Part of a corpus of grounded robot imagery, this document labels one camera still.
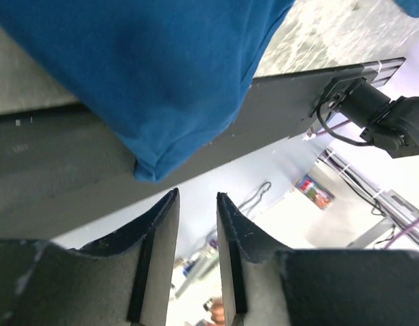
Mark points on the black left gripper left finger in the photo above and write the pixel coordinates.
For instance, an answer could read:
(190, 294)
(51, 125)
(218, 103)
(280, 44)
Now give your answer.
(122, 278)

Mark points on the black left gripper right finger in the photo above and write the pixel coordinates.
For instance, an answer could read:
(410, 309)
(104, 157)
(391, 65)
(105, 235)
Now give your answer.
(265, 282)

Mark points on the blue printed t-shirt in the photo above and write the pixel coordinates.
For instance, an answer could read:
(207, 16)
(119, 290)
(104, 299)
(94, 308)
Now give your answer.
(130, 61)

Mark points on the colourful box in background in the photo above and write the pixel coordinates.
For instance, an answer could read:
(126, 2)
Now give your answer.
(315, 192)

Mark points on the grey background frame with cables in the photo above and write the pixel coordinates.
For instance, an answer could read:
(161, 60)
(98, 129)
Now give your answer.
(400, 218)

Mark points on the aluminium frame rail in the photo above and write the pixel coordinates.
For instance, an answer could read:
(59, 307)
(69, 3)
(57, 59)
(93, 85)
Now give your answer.
(378, 73)

